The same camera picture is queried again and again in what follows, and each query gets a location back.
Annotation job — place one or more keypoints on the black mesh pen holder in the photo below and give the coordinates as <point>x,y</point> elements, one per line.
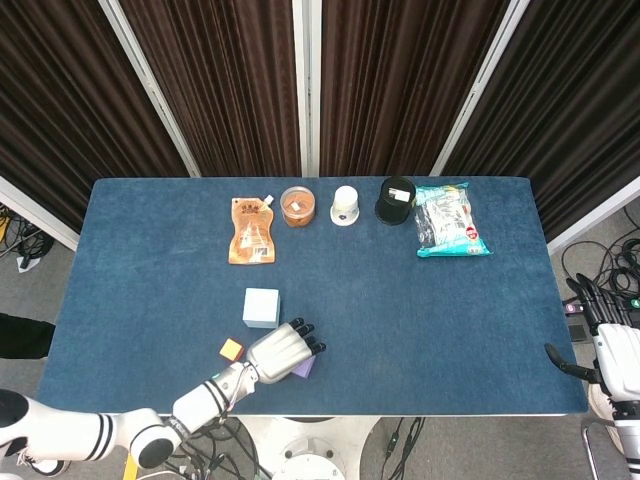
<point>392,210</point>

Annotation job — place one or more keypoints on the teal clear plastic snack bag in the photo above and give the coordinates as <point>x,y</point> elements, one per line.
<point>450,225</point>

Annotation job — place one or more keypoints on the orange yellow small cube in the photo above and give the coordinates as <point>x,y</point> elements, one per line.
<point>231,349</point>

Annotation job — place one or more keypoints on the white pedestal base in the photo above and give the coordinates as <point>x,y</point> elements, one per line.
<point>310,445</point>

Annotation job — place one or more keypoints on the blue table cloth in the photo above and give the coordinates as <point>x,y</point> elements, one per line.
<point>400,325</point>

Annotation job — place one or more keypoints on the grey foot pedal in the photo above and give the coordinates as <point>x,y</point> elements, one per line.
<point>579,334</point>

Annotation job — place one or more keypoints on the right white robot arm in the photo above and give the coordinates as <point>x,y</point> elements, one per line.
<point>627,440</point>

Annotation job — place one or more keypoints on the white item in pen holder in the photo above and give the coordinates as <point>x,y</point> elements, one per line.
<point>398,194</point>

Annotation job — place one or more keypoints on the brown pleated curtain panel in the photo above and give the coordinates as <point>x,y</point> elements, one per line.
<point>225,75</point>
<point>400,75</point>
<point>50,100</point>
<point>575,100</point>

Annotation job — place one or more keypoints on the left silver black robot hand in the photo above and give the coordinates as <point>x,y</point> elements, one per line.
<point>277,352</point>

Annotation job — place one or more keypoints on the purple cube block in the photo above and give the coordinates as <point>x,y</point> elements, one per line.
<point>305,369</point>

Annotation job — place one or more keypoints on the black power strip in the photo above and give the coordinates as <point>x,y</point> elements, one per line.
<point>574,305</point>

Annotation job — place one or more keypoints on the white partition base rail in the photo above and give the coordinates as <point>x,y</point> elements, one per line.
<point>595,217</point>
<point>35,214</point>

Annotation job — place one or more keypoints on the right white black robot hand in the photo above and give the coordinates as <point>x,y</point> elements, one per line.
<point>617,355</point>

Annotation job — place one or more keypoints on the light blue cube box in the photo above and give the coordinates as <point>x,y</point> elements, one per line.
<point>260,307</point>

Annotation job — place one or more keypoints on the white partition post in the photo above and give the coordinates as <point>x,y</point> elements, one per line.
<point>477,90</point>
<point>306,75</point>
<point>150,90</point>

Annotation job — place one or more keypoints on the black object on floor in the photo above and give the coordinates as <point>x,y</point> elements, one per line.
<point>25,337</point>

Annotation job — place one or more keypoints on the orange spout pouch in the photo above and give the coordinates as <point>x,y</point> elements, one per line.
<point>252,232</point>

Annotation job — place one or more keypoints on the clear jar of rubber bands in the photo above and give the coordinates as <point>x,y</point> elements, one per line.
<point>298,207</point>

